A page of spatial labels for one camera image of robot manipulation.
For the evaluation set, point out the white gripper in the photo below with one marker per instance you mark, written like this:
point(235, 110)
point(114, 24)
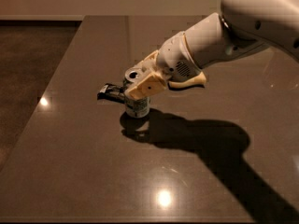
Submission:
point(175, 57)

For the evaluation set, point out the black rxbar chocolate wrapper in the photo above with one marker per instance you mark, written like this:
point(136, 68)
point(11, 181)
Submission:
point(111, 92)

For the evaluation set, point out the yellow sponge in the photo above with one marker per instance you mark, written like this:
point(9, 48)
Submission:
point(198, 80)

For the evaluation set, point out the green 7up soda can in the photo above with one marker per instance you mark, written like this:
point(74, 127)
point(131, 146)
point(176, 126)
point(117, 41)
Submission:
point(137, 108)

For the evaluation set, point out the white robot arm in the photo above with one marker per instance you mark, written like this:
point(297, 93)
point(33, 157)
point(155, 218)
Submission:
point(242, 28)

